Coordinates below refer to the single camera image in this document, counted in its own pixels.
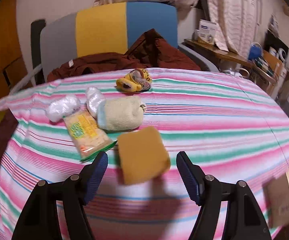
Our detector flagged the yellow green cracker packet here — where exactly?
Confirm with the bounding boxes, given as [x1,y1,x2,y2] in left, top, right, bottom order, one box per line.
[64,110,116,162]

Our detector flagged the cream sock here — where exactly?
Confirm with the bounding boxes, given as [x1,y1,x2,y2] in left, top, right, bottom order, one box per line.
[97,96,147,132]

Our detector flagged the yellow striped sock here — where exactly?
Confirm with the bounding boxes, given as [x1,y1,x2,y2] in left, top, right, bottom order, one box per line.
[116,69,152,93]

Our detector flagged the brown kraft paper box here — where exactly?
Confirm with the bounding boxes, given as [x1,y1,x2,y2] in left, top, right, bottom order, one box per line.
[267,169,289,228]

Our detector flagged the white plastic wrapped ball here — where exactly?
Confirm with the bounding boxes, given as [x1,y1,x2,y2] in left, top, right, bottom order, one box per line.
[46,95,80,122]

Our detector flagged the wooden wardrobe panels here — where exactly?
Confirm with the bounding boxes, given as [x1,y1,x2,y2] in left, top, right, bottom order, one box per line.
[0,0,28,98]

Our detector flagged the wooden side desk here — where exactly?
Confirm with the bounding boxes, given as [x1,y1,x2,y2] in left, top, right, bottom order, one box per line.
[184,39,277,85]

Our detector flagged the white blue product box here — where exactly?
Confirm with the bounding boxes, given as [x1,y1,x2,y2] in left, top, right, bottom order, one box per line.
[198,20,217,46]

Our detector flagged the black rolled mat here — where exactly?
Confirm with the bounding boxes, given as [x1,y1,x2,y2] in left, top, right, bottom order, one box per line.
[30,19,47,86]

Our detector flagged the maroon red garment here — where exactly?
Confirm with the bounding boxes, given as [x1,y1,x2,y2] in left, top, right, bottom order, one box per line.
[47,29,201,82]

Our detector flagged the grey yellow blue chair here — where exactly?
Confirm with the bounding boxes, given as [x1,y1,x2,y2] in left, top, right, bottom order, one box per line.
[10,2,218,94]

